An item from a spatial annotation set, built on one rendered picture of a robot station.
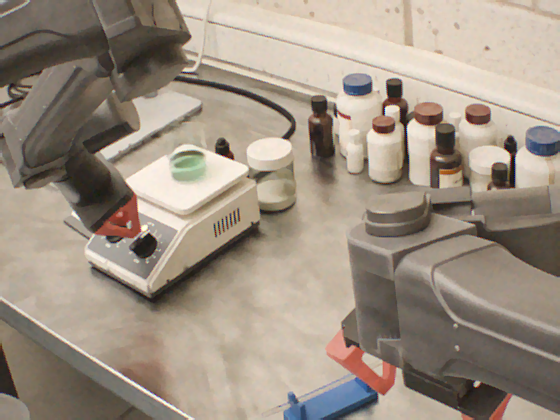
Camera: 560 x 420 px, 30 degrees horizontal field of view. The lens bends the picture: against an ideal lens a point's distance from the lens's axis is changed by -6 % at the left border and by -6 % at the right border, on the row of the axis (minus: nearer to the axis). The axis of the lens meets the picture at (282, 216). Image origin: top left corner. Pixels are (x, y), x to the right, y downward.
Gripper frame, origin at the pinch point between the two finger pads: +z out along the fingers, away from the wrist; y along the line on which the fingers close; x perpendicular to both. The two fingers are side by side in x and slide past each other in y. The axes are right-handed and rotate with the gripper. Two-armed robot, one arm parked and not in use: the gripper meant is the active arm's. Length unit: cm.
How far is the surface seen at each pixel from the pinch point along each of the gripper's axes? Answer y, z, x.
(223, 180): 1.7, 7.1, -12.0
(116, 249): 2.7, 4.6, 3.6
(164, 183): 5.8, 4.8, -6.2
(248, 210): 0.2, 12.6, -11.9
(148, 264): -2.7, 4.5, 1.5
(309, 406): -32.4, 4.4, -2.8
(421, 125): -2.8, 19.1, -36.4
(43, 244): 15.0, 6.9, 12.0
